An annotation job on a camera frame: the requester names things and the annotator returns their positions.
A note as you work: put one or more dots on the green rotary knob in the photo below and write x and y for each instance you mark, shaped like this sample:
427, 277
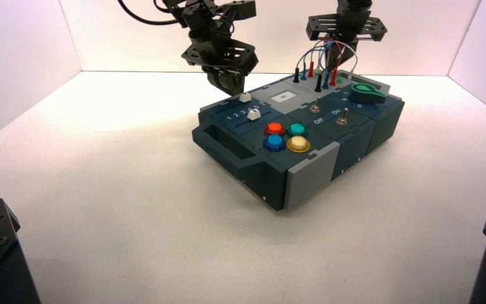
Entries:
364, 94

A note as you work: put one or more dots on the yellow round push button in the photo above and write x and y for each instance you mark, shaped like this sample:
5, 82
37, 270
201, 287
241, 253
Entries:
298, 144

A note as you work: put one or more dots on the green round push button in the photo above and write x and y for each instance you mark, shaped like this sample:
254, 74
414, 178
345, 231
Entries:
297, 129

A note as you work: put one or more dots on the metal toggle switch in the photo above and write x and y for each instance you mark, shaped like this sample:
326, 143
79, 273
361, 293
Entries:
342, 119
315, 107

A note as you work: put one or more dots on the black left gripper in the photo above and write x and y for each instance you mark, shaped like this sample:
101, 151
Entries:
222, 52

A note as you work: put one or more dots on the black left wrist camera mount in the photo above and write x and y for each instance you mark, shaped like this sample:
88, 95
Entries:
241, 9

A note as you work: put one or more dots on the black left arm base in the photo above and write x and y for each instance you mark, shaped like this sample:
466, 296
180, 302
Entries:
0, 260

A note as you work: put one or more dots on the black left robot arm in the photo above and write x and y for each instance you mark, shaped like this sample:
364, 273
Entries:
178, 6

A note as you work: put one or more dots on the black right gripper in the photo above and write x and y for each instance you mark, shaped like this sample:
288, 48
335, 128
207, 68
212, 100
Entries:
352, 27

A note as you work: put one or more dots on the white slider knob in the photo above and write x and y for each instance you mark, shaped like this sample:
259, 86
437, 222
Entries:
253, 114
245, 97

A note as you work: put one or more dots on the dark teal control box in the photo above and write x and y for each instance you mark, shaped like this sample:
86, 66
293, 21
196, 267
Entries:
310, 180

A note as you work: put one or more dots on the blue round push button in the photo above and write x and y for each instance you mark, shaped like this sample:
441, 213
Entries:
274, 142

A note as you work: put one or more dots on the red round push button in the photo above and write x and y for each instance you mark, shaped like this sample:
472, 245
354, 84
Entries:
274, 129

